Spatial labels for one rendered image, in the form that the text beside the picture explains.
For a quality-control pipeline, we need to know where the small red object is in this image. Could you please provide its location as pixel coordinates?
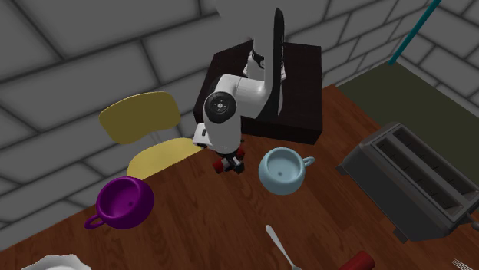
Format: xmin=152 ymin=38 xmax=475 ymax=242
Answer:
xmin=212 ymin=148 xmax=246 ymax=174

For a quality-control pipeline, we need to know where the light blue cup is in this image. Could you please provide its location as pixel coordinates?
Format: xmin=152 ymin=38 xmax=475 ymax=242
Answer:
xmin=258 ymin=147 xmax=316 ymax=196

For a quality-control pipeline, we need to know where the silver cutlery piece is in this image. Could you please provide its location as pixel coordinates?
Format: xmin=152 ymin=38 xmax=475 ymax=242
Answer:
xmin=264 ymin=224 xmax=303 ymax=270

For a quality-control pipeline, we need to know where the dark robot stand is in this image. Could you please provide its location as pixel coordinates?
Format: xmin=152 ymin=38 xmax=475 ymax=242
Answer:
xmin=193 ymin=41 xmax=324 ymax=146

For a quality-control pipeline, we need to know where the yellow chair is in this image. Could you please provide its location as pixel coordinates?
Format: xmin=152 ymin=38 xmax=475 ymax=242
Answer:
xmin=98 ymin=91 xmax=205 ymax=181

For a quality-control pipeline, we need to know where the purple cup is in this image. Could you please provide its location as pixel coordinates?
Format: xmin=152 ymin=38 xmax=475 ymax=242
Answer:
xmin=84 ymin=176 xmax=156 ymax=231

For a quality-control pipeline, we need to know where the dark grey toaster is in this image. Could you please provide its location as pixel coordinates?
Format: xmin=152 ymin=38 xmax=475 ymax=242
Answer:
xmin=335 ymin=121 xmax=479 ymax=245

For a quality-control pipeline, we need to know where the red cylinder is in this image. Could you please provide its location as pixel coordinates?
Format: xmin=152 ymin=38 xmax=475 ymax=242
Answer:
xmin=338 ymin=250 xmax=376 ymax=270

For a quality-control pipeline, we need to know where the dark green rug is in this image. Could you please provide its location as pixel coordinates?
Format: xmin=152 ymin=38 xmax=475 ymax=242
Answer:
xmin=335 ymin=61 xmax=479 ymax=151

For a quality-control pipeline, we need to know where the white wavy-edged dish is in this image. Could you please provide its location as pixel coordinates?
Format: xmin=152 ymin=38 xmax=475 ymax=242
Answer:
xmin=20 ymin=254 xmax=93 ymax=270

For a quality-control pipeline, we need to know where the teal pole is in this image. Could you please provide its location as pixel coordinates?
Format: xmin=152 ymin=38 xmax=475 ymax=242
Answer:
xmin=388 ymin=0 xmax=443 ymax=67

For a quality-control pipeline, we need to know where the silver fork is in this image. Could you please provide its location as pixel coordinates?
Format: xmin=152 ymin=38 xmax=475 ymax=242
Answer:
xmin=451 ymin=258 xmax=477 ymax=270

